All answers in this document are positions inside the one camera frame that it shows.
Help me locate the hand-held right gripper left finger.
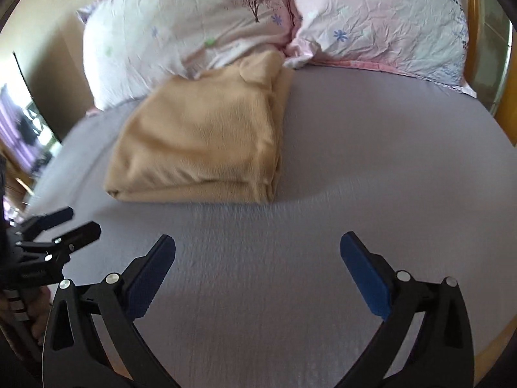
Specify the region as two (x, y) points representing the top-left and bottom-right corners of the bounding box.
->
(42, 234), (182, 388)

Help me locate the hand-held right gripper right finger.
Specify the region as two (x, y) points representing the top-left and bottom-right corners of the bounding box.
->
(335, 232), (475, 388)

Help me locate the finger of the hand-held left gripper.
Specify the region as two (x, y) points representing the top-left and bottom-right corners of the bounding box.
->
(18, 207), (75, 239)
(18, 221), (101, 269)

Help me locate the person's left hand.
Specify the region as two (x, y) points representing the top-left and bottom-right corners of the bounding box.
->
(25, 286), (51, 347)

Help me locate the bed with grey sheet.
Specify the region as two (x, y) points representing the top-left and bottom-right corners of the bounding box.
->
(24, 62), (517, 388)

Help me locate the beige folded blanket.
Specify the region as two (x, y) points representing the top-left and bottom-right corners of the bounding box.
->
(104, 49), (296, 204)

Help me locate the pink cloth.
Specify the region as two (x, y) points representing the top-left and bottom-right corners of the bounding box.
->
(313, 59), (478, 98)

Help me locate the white tree print pillow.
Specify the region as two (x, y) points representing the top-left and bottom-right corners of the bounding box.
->
(77, 0), (295, 111)

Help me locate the pink flower print pillow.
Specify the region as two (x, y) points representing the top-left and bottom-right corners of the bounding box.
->
(285, 0), (471, 90)

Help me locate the wooden bed frame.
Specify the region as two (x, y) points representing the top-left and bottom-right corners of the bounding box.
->
(462, 0), (517, 148)

